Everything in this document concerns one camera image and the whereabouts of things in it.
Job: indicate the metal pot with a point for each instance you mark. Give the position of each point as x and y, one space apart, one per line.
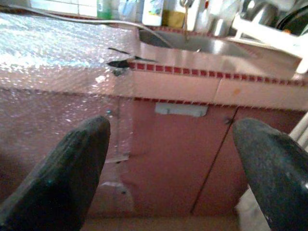
260 13

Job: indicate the clear bottle blue cap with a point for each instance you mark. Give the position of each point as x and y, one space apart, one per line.
104 10

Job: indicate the yellow liquid bottle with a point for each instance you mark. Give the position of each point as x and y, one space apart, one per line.
173 19

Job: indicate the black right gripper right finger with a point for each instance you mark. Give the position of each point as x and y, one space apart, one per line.
276 180

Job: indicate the stainless steel sink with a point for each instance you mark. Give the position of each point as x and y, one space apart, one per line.
211 45

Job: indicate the white labelled detergent bottle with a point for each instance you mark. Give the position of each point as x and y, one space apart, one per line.
152 14

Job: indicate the pink cabinet door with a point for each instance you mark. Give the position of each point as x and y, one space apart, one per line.
223 168
173 156

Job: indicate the clear bubble wrap sheet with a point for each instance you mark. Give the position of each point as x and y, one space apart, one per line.
48 60

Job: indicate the black pan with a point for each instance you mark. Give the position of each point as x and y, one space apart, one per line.
293 21

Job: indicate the white dish rack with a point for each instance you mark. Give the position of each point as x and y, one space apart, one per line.
264 33

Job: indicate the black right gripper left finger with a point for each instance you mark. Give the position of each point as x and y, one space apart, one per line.
60 180

